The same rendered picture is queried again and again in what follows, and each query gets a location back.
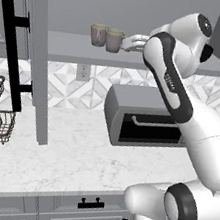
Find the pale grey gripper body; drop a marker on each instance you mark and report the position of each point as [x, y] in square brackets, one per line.
[135, 43]

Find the pink mug with green rim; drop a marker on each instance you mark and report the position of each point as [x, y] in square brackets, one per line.
[97, 35]
[113, 42]

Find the white wall outlet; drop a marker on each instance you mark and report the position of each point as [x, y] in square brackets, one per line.
[83, 72]

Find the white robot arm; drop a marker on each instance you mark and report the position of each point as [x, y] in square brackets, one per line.
[208, 142]

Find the grey cabinet shelf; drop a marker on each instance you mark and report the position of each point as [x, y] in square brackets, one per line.
[91, 53]

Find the grey open cabinet door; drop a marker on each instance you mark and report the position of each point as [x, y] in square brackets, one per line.
[37, 69]

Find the grey toaster oven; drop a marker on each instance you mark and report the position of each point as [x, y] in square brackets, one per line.
[130, 102]

